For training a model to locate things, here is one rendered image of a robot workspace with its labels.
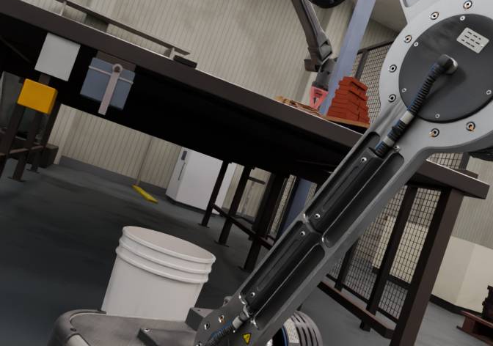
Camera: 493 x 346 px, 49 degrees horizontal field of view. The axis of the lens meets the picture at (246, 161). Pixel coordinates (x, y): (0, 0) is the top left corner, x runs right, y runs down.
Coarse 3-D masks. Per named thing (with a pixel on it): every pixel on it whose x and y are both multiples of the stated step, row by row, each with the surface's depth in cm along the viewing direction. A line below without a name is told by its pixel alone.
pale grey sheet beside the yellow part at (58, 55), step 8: (48, 32) 163; (48, 40) 163; (56, 40) 163; (64, 40) 164; (48, 48) 163; (56, 48) 163; (64, 48) 164; (72, 48) 164; (40, 56) 162; (48, 56) 163; (56, 56) 164; (64, 56) 164; (72, 56) 165; (40, 64) 163; (48, 64) 163; (56, 64) 164; (64, 64) 164; (72, 64) 165; (48, 72) 163; (56, 72) 164; (64, 72) 164
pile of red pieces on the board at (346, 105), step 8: (344, 80) 281; (352, 80) 278; (344, 88) 279; (352, 88) 277; (360, 88) 285; (336, 96) 281; (344, 96) 278; (352, 96) 280; (360, 96) 283; (336, 104) 280; (344, 104) 276; (352, 104) 278; (360, 104) 283; (328, 112) 282; (336, 112) 278; (344, 112) 275; (352, 112) 278; (360, 112) 282; (352, 120) 278; (360, 120) 284; (368, 120) 289
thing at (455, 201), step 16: (448, 192) 200; (448, 208) 199; (432, 224) 202; (448, 224) 199; (432, 240) 199; (448, 240) 200; (432, 256) 198; (416, 272) 202; (432, 272) 199; (416, 288) 199; (432, 288) 199; (416, 304) 198; (400, 320) 201; (416, 320) 198; (400, 336) 198; (416, 336) 198
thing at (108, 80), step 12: (96, 60) 164; (108, 60) 166; (120, 60) 167; (96, 72) 164; (108, 72) 165; (120, 72) 165; (132, 72) 167; (84, 84) 163; (96, 84) 164; (108, 84) 164; (120, 84) 166; (84, 96) 167; (96, 96) 164; (108, 96) 165; (120, 96) 166; (120, 108) 167
